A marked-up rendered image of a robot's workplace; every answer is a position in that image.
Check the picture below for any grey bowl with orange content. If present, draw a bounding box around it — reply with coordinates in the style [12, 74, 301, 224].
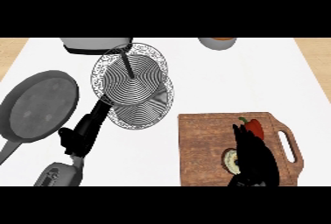
[197, 37, 238, 52]

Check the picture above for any red bell pepper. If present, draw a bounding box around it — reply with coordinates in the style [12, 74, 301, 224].
[238, 116, 265, 141]

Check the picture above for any grey and black appliance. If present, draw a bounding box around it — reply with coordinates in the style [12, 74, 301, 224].
[58, 37, 134, 56]

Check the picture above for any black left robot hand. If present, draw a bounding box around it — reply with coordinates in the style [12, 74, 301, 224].
[56, 98, 112, 158]

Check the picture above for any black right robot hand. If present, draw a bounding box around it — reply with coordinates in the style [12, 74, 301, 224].
[226, 123, 282, 187]

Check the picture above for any brown wooden cutting board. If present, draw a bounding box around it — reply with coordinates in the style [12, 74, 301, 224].
[177, 111, 306, 187]

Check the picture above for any tiered wire basket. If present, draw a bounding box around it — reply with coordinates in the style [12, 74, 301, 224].
[89, 42, 176, 130]

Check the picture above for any dark grey frying pan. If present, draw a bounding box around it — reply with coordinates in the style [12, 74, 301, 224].
[0, 69, 81, 166]

